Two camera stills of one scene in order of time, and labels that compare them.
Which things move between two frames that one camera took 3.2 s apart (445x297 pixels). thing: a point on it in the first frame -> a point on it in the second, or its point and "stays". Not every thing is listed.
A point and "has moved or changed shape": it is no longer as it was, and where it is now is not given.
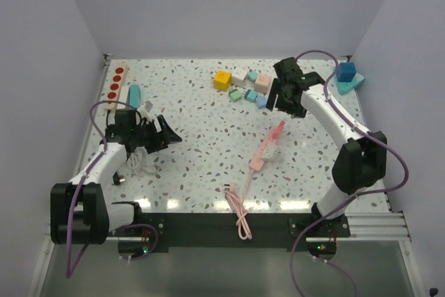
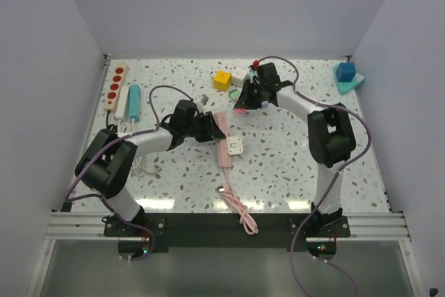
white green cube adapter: [235, 95] stays
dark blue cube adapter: [345, 71] stays
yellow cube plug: [222, 80] stays
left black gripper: [161, 139] -> [211, 131]
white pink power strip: [270, 138] -> [223, 157]
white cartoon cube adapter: [238, 78] stays
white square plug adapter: [269, 151] -> [234, 145]
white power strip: [124, 94] has moved or changed shape
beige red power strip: [115, 86] stays
